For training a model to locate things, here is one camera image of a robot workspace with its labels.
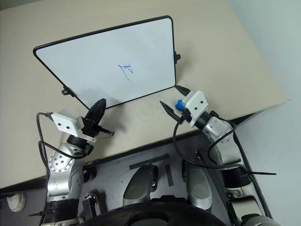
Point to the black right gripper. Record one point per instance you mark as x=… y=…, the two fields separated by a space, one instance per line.
x=185 y=117

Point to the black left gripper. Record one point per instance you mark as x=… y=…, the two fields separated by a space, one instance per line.
x=90 y=128

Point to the blue plastic object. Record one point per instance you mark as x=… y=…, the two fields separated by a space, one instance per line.
x=179 y=105

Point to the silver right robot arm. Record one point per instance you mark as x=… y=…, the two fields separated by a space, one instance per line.
x=218 y=128

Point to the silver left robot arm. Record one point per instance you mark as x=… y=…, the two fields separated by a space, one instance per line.
x=61 y=174

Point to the black whiteboard stand knob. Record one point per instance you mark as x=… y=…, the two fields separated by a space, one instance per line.
x=65 y=91
x=177 y=56

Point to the black framed whiteboard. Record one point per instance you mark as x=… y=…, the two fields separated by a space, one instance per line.
x=98 y=68

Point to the black caster wheel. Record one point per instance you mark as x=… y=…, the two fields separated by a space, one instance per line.
x=90 y=174

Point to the long black tape strip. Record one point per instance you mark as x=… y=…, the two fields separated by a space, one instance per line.
x=149 y=161

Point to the short black tape strip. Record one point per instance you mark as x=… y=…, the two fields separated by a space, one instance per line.
x=169 y=175

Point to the grey rounded robot shell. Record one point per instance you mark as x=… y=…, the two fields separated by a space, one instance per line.
x=197 y=186
x=140 y=183

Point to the small black labelled box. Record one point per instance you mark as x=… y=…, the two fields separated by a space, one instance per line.
x=89 y=202

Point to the black zip tie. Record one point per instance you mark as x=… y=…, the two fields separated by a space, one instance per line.
x=261 y=174
x=36 y=214

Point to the black rounded robot shape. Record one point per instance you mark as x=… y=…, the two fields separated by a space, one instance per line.
x=155 y=213

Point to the white sneaker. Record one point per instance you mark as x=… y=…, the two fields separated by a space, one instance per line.
x=16 y=202

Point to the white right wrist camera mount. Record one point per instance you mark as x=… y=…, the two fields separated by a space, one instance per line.
x=196 y=106

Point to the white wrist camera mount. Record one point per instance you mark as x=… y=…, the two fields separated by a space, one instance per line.
x=64 y=121
x=196 y=106

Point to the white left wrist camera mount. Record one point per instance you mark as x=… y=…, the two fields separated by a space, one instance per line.
x=64 y=121

